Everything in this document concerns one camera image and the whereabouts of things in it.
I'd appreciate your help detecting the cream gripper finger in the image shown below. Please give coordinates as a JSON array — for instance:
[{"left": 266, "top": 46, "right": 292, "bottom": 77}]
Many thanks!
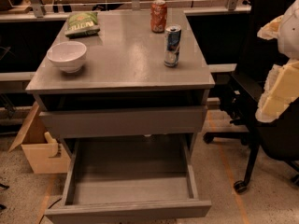
[
  {"left": 257, "top": 15, "right": 283, "bottom": 40},
  {"left": 255, "top": 59, "right": 299, "bottom": 123}
]

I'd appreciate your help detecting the blue silver redbull can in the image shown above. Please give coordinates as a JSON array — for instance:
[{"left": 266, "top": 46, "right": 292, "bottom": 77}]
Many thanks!
[{"left": 164, "top": 24, "right": 181, "bottom": 67}]

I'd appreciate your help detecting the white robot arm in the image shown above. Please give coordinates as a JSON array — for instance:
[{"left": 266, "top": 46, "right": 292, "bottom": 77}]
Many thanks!
[{"left": 255, "top": 0, "right": 299, "bottom": 123}]

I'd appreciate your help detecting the closed grey top drawer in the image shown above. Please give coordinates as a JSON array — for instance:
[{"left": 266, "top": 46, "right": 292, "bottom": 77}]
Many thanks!
[{"left": 40, "top": 105, "right": 206, "bottom": 138}]

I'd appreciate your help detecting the orange soda can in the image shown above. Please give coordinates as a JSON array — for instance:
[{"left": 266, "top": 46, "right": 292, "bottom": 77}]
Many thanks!
[{"left": 150, "top": 0, "right": 167, "bottom": 33}]

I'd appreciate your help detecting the grey drawer cabinet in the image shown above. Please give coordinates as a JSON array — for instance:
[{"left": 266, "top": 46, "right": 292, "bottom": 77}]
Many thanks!
[{"left": 25, "top": 8, "right": 216, "bottom": 224}]

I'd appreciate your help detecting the open grey middle drawer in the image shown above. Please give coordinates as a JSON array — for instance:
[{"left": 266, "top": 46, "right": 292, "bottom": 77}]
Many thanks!
[{"left": 45, "top": 134, "right": 211, "bottom": 224}]

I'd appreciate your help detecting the black office chair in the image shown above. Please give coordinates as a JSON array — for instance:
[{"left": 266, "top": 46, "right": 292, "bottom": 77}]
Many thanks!
[{"left": 203, "top": 0, "right": 299, "bottom": 193}]

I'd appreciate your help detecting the green chip bag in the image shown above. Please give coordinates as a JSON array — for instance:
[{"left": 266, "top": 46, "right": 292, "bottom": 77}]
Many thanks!
[{"left": 64, "top": 12, "right": 100, "bottom": 38}]

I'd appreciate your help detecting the white ceramic bowl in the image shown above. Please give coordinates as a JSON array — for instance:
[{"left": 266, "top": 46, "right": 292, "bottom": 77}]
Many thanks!
[{"left": 47, "top": 41, "right": 87, "bottom": 73}]

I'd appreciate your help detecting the open cardboard box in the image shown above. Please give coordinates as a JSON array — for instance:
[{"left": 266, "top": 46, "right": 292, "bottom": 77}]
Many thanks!
[{"left": 8, "top": 103, "right": 71, "bottom": 174}]

